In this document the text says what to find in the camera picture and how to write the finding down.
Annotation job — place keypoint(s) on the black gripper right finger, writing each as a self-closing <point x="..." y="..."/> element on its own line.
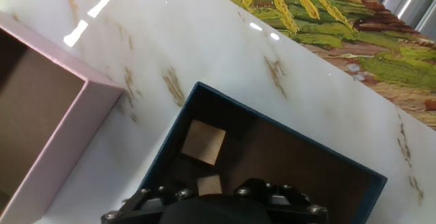
<point x="293" y="203"/>

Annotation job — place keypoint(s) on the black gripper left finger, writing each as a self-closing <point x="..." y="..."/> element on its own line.
<point x="143" y="205"/>

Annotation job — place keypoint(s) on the tiny wooden cube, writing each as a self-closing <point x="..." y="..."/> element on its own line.
<point x="209" y="184"/>

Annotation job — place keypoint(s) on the dark blue cardboard box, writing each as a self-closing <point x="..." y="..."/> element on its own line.
<point x="289" y="156"/>

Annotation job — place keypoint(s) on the pink cardboard box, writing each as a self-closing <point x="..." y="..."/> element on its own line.
<point x="68" y="142"/>

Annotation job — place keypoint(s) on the medium wooden cube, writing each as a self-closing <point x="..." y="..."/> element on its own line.
<point x="203" y="142"/>

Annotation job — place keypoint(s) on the yellow green painted cloth strip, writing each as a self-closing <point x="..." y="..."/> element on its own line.
<point x="374" y="67"/>

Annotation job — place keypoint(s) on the white marble pattern mat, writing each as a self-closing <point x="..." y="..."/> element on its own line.
<point x="204" y="40"/>

